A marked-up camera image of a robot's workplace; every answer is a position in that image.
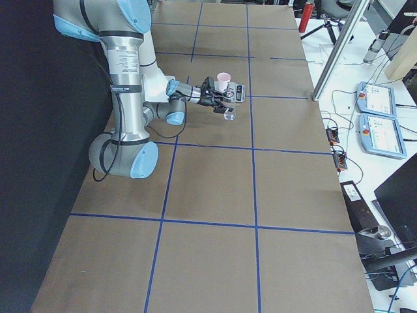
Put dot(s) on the orange black usb hub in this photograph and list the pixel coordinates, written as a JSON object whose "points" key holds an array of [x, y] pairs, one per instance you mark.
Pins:
{"points": [[332, 135]]}

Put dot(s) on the black monitor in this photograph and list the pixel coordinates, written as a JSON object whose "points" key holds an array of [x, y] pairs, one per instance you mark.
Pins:
{"points": [[397, 200]]}

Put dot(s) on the aluminium frame post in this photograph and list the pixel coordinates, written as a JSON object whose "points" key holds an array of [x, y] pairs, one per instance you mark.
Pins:
{"points": [[353, 18]]}

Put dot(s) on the red cylinder bottle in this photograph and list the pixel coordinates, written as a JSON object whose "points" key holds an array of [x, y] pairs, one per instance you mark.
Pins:
{"points": [[306, 15]]}

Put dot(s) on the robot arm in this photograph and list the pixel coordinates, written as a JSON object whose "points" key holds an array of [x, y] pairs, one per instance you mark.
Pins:
{"points": [[140, 91]]}

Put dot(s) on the brown paper table cover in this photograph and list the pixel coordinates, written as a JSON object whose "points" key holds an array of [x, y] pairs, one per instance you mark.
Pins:
{"points": [[238, 216]]}

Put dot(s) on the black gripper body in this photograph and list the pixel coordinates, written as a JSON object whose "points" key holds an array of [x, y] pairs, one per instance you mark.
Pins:
{"points": [[204, 98]]}

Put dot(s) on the white digital kitchen scale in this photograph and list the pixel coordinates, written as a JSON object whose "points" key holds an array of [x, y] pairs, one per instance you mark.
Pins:
{"points": [[239, 91]]}

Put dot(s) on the lower blue teach pendant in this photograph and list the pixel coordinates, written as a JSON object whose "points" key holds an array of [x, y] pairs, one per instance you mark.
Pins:
{"points": [[381, 135]]}

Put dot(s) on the black camera tripod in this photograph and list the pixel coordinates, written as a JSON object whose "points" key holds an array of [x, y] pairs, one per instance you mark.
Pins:
{"points": [[328, 24]]}

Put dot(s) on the white pedestal column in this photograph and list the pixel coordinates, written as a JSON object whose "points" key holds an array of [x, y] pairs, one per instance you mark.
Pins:
{"points": [[154, 80]]}

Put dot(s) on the black box with label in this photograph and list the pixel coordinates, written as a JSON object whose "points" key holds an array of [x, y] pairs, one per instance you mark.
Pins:
{"points": [[360, 214]]}

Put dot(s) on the blue teach pendant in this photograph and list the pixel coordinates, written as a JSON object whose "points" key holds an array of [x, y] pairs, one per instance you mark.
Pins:
{"points": [[381, 135], [376, 99]]}

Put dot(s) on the clear glass sauce bottle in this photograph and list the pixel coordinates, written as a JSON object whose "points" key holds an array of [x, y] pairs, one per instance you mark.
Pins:
{"points": [[228, 98]]}

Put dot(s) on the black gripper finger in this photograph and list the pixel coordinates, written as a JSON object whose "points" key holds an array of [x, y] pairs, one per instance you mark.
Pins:
{"points": [[222, 109], [219, 94]]}

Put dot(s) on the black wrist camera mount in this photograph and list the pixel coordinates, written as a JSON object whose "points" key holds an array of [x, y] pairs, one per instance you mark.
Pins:
{"points": [[208, 84]]}

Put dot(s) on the wooden beam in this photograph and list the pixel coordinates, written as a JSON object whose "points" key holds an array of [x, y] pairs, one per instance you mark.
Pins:
{"points": [[405, 59]]}

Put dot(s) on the upper blue teach pendant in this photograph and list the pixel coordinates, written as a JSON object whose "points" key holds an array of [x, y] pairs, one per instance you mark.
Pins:
{"points": [[376, 99]]}

